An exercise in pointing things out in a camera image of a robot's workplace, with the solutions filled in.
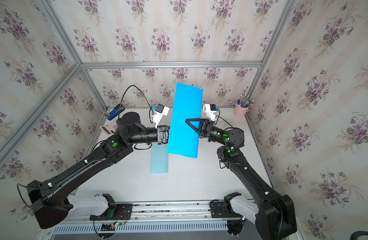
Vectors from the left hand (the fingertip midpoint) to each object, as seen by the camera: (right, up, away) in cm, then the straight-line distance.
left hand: (183, 134), depth 55 cm
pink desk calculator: (-53, 0, +49) cm, 72 cm away
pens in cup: (+46, +19, +55) cm, 74 cm away
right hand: (+2, +3, +1) cm, 4 cm away
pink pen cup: (+42, +12, +56) cm, 71 cm away
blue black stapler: (-54, +12, +59) cm, 81 cm away
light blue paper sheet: (-15, -18, +36) cm, 43 cm away
